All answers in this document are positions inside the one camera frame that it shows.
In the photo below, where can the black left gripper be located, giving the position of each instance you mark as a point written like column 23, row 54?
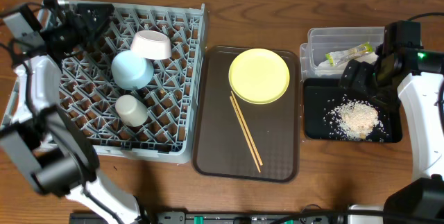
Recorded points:
column 84, row 31

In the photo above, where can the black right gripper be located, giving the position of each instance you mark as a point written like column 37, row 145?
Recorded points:
column 357, row 82

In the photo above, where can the blue bowl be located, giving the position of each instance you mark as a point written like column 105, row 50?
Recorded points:
column 131, row 72

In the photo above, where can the white bowl with rice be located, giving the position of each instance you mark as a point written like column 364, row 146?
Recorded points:
column 151, row 45

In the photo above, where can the yellow plate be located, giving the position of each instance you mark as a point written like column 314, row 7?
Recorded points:
column 259, row 76

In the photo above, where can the white paper cup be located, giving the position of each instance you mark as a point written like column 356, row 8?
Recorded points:
column 131, row 111

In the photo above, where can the wooden chopstick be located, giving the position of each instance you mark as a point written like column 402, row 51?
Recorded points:
column 245, row 134
column 248, row 131

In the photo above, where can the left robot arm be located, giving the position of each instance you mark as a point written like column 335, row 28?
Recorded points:
column 42, row 141

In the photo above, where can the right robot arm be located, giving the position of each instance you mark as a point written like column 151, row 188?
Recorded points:
column 409, row 76

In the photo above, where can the black waste tray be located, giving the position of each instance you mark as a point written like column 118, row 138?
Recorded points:
column 323, row 101

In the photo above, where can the green snack wrapper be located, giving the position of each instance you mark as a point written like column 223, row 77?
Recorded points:
column 336, row 58

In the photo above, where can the clear plastic bin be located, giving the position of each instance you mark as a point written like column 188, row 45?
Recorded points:
column 325, row 40

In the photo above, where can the spilled rice pile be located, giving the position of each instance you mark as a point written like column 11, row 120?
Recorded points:
column 354, row 120

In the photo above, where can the grey plastic dish rack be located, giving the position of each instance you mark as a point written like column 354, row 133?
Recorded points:
column 88, row 93

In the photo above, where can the brown serving tray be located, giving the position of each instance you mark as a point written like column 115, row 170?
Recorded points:
column 220, row 147

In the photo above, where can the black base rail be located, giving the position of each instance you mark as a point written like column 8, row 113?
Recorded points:
column 181, row 217

